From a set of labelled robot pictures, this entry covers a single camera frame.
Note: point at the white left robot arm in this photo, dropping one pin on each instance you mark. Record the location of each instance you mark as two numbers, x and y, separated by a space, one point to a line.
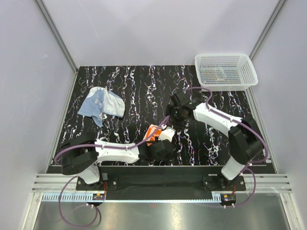
79 156

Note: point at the light blue towel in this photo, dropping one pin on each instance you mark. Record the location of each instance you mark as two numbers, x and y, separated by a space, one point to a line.
99 102

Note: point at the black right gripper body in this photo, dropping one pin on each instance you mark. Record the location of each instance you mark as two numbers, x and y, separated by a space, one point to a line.
176 118

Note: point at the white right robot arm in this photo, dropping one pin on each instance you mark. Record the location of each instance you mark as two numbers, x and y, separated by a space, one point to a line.
244 137

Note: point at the white plastic basket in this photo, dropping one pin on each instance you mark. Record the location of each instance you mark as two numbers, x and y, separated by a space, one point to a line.
225 72

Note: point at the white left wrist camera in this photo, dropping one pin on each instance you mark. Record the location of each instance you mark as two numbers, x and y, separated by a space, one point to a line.
167 134

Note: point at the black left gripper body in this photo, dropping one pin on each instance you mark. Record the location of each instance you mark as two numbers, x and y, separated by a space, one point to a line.
154 158

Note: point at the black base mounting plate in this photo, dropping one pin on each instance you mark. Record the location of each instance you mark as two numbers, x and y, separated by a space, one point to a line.
206 178

